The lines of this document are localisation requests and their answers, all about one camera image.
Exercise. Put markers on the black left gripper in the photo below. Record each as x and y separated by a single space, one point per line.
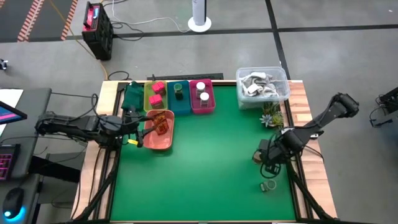
130 119

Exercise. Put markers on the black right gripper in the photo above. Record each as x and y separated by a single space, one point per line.
275 155

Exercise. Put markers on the brown spice jar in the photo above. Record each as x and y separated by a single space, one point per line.
257 157

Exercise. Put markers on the taco seasoning mix packet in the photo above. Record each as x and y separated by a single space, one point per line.
159 117
162 128

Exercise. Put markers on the red smoked paprika tin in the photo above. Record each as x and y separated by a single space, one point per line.
155 101
158 88

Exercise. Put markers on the green herb glass jar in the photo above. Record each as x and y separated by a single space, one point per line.
178 91

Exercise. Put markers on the bagel seasoning jar white lid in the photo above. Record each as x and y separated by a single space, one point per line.
204 99
200 88

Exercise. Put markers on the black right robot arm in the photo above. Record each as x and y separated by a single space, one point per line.
323 119

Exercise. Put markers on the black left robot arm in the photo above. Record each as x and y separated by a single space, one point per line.
77 126

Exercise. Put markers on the yellow tag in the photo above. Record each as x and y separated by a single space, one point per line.
132 142

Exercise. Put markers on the orange plastic bin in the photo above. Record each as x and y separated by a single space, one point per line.
158 141

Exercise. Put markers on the clear glass jar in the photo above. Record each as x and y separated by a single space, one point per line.
268 185

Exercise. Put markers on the dark green cloth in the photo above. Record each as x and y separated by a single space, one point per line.
133 96

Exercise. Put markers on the yellow-green plastic bin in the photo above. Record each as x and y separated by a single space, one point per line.
147 93

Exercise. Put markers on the pale succulent plant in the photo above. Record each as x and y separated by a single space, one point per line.
266 120

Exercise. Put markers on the blue plastic bin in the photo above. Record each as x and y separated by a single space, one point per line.
178 107

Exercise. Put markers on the green succulent plant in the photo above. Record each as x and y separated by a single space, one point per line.
273 109

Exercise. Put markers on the pink plastic bin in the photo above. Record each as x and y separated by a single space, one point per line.
193 104

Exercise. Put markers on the black floor bar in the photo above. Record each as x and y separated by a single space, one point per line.
186 76

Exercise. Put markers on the grey cloth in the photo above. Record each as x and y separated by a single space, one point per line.
258 85

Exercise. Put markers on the clear plastic storage box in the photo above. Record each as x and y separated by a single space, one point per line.
280 77

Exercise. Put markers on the black red toolbox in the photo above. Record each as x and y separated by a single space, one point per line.
98 31

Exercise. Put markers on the grey desk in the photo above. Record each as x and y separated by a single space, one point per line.
34 105

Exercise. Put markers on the white stand base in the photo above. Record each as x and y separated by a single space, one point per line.
199 18

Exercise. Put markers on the black equipment stand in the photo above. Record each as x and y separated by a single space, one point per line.
387 107

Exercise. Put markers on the computer monitor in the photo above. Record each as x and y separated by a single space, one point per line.
11 113

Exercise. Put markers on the backlit keyboard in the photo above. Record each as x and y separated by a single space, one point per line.
7 161

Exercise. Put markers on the black computer mouse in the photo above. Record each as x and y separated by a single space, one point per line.
13 202

